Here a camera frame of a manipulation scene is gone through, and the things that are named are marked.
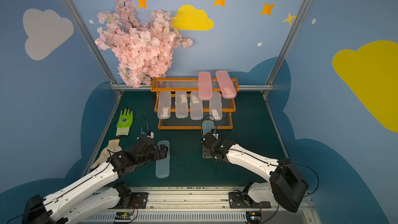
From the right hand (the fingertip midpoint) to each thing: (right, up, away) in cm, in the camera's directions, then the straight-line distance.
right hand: (212, 148), depth 86 cm
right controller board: (+19, -29, -13) cm, 37 cm away
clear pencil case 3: (-9, +24, +7) cm, 26 cm away
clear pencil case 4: (+3, +22, +4) cm, 22 cm away
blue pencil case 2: (-2, +12, +9) cm, 15 cm away
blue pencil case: (-27, -9, -1) cm, 29 cm away
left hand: (-27, +2, -6) cm, 28 cm away
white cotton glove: (-59, -1, +6) cm, 59 cm away
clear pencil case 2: (-18, +22, +5) cm, 29 cm away
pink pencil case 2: (+8, +36, 0) cm, 37 cm away
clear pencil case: (-29, +25, +7) cm, 38 cm away
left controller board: (-43, -28, -14) cm, 53 cm away
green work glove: (-58, +13, +18) cm, 62 cm away
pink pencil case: (-4, +35, -2) cm, 36 cm away
